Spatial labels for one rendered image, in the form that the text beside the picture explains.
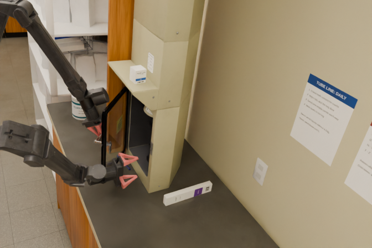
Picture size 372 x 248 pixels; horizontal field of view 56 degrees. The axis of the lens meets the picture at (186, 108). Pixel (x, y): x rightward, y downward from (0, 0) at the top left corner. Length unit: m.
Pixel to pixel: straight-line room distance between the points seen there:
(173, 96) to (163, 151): 0.29
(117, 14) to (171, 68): 0.40
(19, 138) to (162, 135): 0.71
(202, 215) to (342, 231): 0.62
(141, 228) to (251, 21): 1.02
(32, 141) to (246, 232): 1.03
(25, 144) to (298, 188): 1.03
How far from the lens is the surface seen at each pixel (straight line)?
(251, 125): 1.67
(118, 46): 1.72
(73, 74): 1.55
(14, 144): 1.04
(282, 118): 1.51
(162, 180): 1.76
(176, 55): 1.42
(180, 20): 1.37
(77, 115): 2.29
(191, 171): 1.93
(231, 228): 1.69
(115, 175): 1.44
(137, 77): 1.46
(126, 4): 1.68
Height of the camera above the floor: 2.15
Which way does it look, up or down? 29 degrees down
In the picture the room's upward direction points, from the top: 8 degrees clockwise
